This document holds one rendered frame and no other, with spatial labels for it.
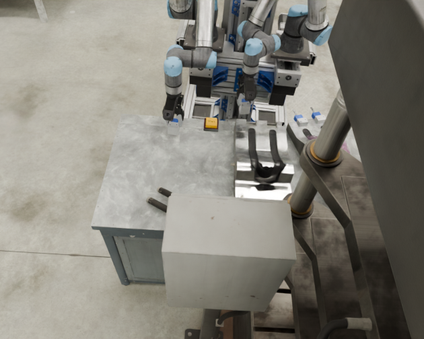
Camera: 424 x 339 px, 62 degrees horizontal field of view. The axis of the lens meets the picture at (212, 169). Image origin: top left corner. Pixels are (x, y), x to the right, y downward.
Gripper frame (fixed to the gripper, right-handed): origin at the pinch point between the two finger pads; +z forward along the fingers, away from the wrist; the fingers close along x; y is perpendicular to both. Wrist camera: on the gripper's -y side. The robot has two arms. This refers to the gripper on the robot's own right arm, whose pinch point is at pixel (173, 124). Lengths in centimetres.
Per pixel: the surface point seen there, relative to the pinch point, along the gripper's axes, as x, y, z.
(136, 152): 17.5, -8.8, 14.9
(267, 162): -47.1, -12.7, 1.4
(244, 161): -36.5, -14.6, 1.3
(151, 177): 6.2, -22.4, 14.7
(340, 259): -64, -73, -35
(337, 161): -56, -60, -60
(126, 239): 13, -49, 32
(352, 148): -90, 9, 6
